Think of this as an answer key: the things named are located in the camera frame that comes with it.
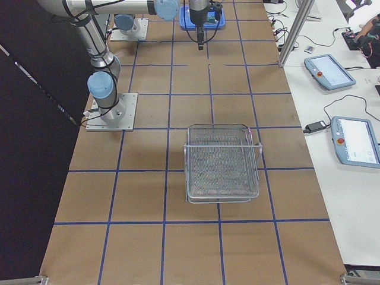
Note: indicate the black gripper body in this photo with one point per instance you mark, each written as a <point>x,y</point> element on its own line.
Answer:
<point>197,16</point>

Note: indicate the blue plastic tray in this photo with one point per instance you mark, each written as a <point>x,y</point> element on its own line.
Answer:
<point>185,21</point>

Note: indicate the green terminal block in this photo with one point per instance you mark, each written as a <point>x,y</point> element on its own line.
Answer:
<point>211,18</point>

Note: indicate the small remote control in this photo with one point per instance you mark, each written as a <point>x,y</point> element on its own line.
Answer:
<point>309,49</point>

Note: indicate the far teach pendant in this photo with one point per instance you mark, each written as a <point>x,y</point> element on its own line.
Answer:
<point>328,72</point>

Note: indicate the teach pendant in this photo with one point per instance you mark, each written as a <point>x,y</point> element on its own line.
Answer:
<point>328,72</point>
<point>355,141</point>

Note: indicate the black power adapter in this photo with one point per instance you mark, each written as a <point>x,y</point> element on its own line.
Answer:
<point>314,127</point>

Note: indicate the near teach pendant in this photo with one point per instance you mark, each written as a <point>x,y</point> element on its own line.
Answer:
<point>355,141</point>

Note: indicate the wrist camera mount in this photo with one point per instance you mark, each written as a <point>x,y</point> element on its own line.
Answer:
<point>216,7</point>

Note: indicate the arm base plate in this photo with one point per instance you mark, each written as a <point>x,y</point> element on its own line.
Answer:
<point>129,29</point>
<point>121,117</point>

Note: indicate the aluminium frame post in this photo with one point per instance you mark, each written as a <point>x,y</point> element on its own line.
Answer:
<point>297,25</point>

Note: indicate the wire mesh shelf basket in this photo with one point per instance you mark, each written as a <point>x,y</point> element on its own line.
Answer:
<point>220,164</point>

